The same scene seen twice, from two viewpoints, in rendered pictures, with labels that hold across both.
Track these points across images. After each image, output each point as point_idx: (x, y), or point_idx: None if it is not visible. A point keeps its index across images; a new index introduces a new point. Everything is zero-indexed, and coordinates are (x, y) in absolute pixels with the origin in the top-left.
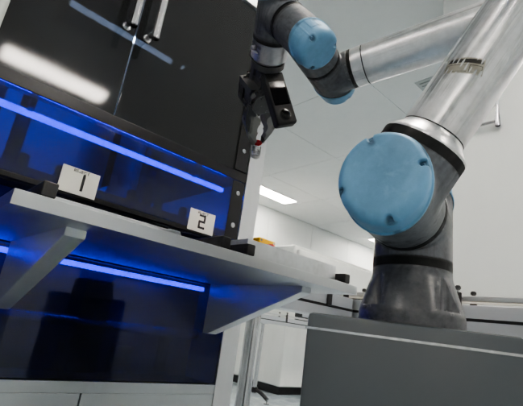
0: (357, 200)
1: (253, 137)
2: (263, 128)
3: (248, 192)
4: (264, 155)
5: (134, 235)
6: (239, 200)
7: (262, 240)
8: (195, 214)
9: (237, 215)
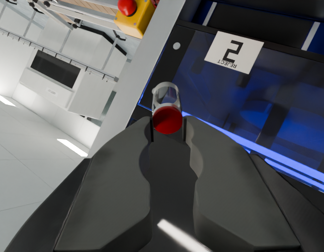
0: None
1: (209, 130)
2: (148, 163)
3: (136, 92)
4: (93, 143)
5: None
6: (155, 81)
7: (133, 23)
8: (242, 62)
9: (164, 59)
